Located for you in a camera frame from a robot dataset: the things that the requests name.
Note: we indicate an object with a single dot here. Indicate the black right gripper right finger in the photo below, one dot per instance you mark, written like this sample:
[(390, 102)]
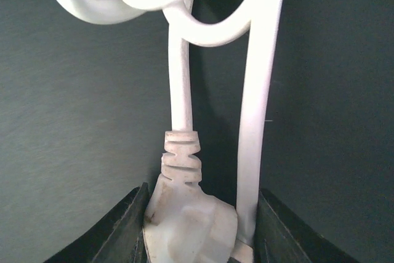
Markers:
[(282, 236)]

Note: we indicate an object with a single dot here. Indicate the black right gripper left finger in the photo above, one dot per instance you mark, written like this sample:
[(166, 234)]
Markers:
[(116, 237)]

